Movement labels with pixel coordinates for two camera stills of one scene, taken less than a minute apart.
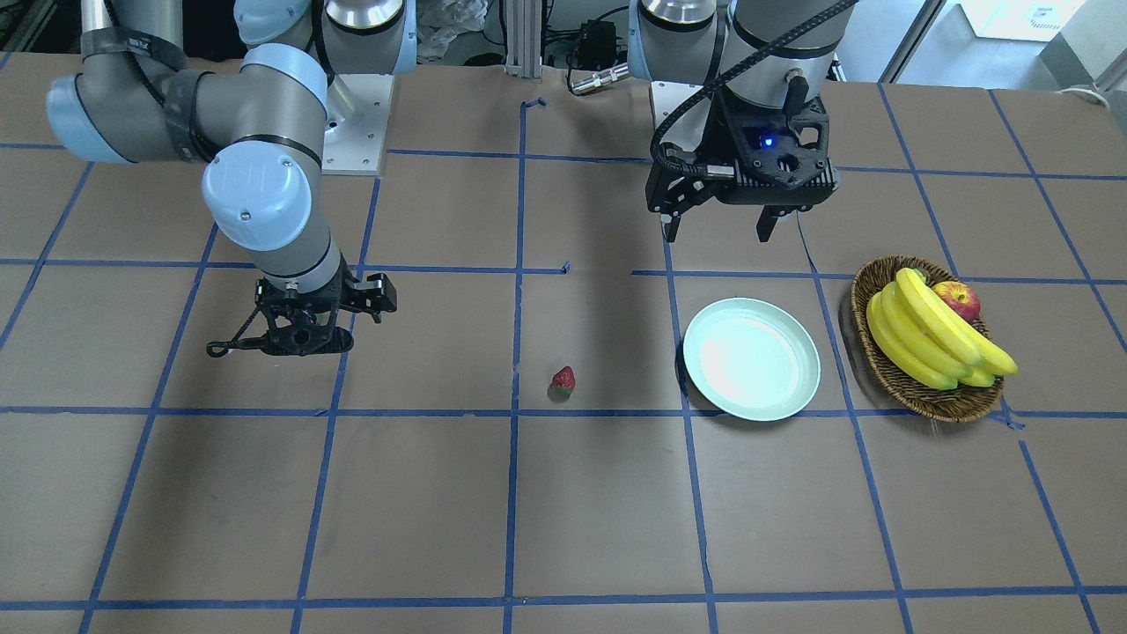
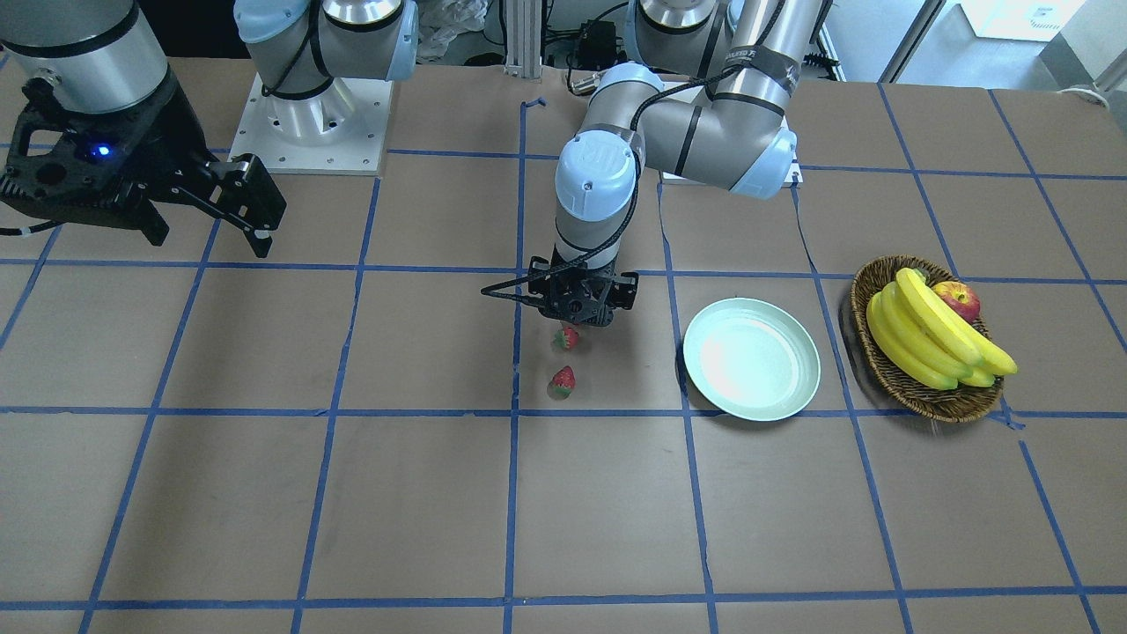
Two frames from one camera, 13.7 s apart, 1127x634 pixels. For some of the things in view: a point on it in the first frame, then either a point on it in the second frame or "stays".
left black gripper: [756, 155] -> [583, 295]
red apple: [962, 297] stays
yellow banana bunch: [927, 339] stays
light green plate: [751, 359] stays
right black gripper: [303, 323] -> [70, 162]
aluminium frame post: [523, 38] stays
